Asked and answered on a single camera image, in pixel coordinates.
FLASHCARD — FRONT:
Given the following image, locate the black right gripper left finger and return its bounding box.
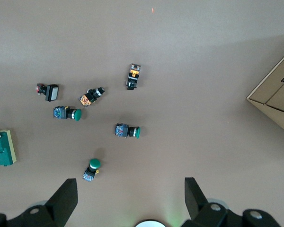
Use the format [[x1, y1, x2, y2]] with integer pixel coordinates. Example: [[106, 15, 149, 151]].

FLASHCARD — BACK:
[[0, 178, 79, 227]]

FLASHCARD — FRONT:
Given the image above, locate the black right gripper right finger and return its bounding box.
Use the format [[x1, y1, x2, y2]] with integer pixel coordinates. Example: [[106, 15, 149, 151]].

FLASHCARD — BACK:
[[181, 177, 284, 227]]

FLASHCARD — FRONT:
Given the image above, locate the green mushroom push button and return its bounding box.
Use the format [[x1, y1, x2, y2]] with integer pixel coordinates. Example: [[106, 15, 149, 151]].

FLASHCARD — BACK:
[[53, 105, 82, 122], [82, 158, 102, 183], [115, 122, 142, 140]]

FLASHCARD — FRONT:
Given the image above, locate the brown cardboard box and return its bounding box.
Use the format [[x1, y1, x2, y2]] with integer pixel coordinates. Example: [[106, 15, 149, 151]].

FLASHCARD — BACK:
[[245, 46, 284, 138]]

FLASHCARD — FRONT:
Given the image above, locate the brown paper table cover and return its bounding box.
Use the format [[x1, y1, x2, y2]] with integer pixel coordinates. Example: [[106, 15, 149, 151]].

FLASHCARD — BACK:
[[0, 0, 284, 227]]

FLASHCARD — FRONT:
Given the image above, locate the black orange selector switch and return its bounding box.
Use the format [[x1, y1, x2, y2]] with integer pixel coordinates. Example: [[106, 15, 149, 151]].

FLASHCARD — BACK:
[[79, 87, 105, 107], [125, 63, 142, 90]]

